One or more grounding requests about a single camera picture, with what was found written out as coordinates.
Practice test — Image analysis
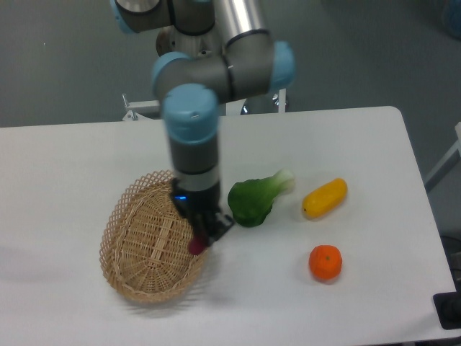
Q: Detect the black device at table edge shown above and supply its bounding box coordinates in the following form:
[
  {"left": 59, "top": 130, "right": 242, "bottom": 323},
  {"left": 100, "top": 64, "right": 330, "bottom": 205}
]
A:
[{"left": 433, "top": 292, "right": 460, "bottom": 330}]

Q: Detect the green bok choy toy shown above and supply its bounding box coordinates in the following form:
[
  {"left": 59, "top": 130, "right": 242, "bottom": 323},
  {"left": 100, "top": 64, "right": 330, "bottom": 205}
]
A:
[{"left": 228, "top": 169, "right": 295, "bottom": 228}]

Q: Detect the yellow mango toy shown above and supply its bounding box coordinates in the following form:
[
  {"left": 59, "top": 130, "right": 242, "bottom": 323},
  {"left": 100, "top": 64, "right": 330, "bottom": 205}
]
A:
[{"left": 302, "top": 178, "right": 348, "bottom": 219}]

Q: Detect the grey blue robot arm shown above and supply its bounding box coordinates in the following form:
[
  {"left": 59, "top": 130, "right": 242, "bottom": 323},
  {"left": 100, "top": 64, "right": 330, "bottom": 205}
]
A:
[{"left": 111, "top": 1, "right": 295, "bottom": 255}]

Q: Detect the orange tangerine toy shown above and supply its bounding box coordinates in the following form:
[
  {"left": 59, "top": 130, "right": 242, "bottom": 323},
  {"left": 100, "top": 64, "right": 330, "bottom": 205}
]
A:
[{"left": 308, "top": 244, "right": 343, "bottom": 281}]

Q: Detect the woven wicker basket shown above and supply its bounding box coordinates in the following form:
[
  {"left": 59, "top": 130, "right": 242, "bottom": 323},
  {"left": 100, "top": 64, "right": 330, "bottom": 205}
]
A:
[{"left": 99, "top": 170, "right": 207, "bottom": 303}]

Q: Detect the purple sweet potato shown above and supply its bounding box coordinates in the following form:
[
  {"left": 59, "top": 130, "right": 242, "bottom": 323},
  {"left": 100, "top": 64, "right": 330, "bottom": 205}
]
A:
[{"left": 188, "top": 236, "right": 208, "bottom": 256}]

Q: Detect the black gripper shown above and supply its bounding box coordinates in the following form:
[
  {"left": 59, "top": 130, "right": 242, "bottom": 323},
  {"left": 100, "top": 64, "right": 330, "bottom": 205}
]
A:
[{"left": 170, "top": 178, "right": 235, "bottom": 247}]

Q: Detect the white frame at right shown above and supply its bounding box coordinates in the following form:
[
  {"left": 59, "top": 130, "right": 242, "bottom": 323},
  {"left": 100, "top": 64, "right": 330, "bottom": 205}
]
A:
[{"left": 424, "top": 123, "right": 460, "bottom": 193}]

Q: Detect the white metal mounting frame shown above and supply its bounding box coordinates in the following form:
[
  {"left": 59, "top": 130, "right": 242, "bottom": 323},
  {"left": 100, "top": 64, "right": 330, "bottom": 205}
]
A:
[{"left": 122, "top": 89, "right": 290, "bottom": 122}]

